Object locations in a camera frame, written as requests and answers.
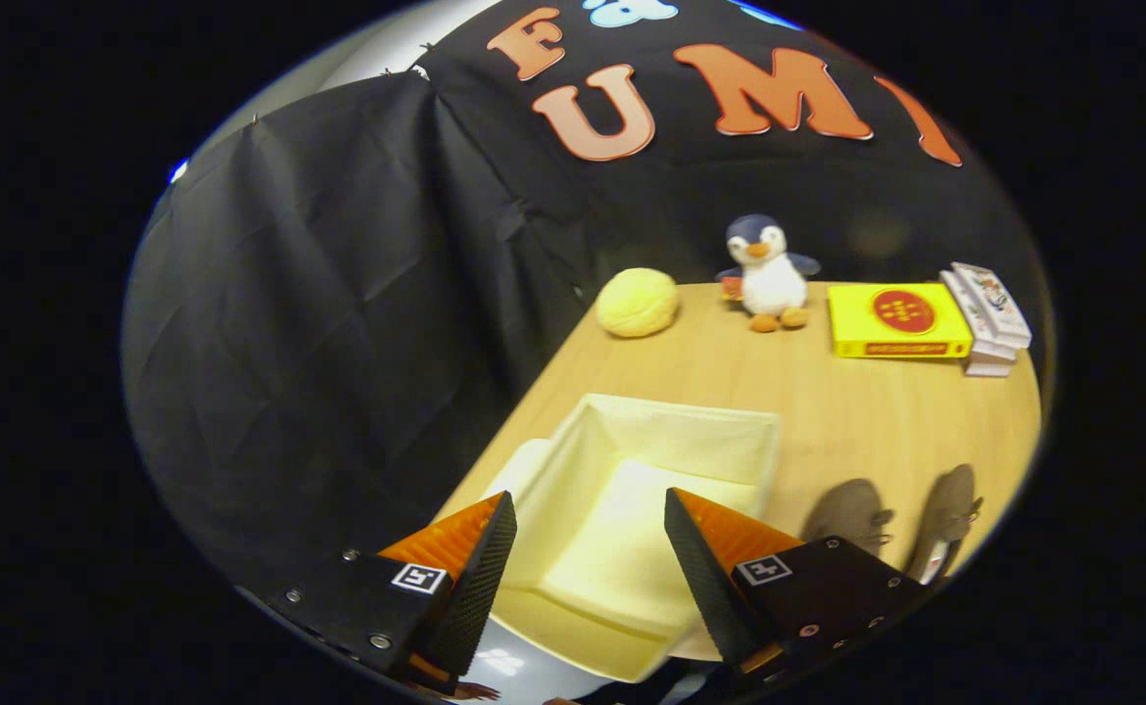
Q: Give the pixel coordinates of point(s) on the penguin plush toy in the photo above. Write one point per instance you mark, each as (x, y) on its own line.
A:
(771, 279)

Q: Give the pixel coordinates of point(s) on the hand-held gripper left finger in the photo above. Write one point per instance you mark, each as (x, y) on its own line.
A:
(480, 578)

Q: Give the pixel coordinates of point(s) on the cream fabric storage box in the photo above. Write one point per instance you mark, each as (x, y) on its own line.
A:
(612, 539)

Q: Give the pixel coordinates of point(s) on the yellow fuzzy ball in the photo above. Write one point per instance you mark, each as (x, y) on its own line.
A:
(637, 304)

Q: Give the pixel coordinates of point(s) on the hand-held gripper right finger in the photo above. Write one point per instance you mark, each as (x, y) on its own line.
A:
(705, 578)

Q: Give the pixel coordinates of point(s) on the yellow book with red circle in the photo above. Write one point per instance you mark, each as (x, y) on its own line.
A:
(901, 315)

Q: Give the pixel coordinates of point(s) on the illustrated white book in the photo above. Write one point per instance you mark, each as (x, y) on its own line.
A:
(996, 299)

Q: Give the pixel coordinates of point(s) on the brown shoe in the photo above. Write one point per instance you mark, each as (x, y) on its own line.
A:
(947, 514)
(849, 514)

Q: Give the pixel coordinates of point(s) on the person's dark clothing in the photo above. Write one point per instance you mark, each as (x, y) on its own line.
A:
(632, 690)

